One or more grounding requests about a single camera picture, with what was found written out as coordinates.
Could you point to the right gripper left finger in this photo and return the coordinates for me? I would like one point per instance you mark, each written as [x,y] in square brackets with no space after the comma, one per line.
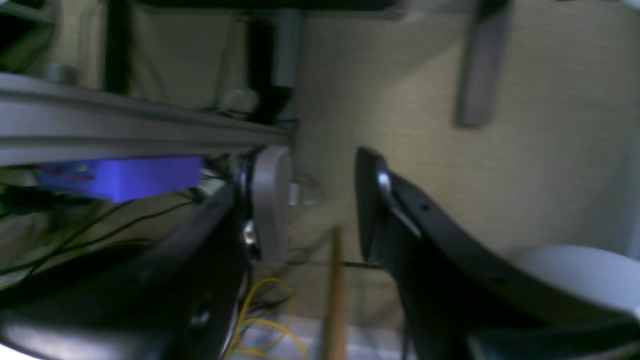
[176,298]

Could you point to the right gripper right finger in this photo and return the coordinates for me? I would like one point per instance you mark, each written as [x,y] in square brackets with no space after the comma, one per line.
[462,301]

